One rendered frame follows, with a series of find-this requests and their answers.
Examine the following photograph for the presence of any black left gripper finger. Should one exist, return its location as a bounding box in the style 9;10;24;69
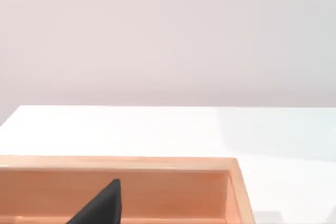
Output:
65;178;123;224

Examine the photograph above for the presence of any shallow salmon-coloured box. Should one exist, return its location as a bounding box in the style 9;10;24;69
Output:
0;155;256;224

